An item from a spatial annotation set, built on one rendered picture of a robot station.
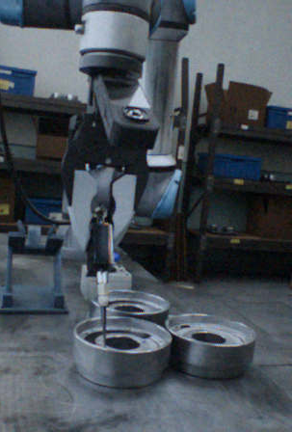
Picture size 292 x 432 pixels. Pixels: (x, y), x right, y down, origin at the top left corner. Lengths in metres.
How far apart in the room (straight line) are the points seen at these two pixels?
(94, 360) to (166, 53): 0.69
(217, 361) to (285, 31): 5.09
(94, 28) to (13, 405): 0.38
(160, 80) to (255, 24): 4.35
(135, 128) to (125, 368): 0.23
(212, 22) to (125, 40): 4.61
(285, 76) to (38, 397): 5.10
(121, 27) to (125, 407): 0.37
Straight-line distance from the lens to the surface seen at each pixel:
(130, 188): 0.52
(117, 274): 0.76
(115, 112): 0.44
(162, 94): 1.01
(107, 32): 0.52
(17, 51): 4.64
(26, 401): 0.46
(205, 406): 0.48
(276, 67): 5.37
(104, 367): 0.48
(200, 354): 0.52
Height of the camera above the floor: 1.02
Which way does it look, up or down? 6 degrees down
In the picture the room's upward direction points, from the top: 6 degrees clockwise
